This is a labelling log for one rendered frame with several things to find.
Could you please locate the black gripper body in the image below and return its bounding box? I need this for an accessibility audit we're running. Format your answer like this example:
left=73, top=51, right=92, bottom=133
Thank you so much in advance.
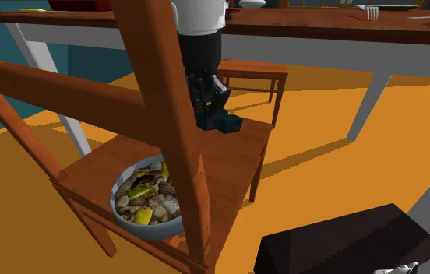
left=178, top=30, right=224, bottom=79

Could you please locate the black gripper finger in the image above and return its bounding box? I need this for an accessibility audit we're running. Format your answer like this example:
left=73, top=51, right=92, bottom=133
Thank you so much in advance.
left=186, top=73, right=213, bottom=131
left=208, top=73, right=233, bottom=115

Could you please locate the dark teal block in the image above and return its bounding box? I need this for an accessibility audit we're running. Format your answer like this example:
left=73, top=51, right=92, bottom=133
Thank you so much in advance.
left=196, top=110, right=244, bottom=135

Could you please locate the small wooden chair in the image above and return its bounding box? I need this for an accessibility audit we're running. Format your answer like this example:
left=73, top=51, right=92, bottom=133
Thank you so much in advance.
left=217, top=58, right=290, bottom=129

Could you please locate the white bowl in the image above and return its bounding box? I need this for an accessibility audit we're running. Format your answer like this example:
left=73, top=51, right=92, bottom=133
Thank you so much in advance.
left=238, top=0, right=267, bottom=9

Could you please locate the grey bowl of food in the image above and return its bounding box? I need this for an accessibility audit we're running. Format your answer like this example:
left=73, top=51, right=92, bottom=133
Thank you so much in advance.
left=108, top=154, right=185, bottom=241

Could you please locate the wooden table with white legs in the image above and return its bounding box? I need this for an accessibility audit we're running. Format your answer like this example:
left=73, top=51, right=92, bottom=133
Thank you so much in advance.
left=0, top=5, right=430, bottom=159

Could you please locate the dark red box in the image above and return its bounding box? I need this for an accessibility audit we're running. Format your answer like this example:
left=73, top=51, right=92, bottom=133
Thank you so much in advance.
left=47, top=0, right=114, bottom=12

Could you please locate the white fork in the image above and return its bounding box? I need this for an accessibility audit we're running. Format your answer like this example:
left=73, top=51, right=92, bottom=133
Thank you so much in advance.
left=354, top=4, right=380, bottom=22

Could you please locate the black robot stand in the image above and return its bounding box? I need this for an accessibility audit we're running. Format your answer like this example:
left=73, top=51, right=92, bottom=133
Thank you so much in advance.
left=253, top=202, right=430, bottom=274

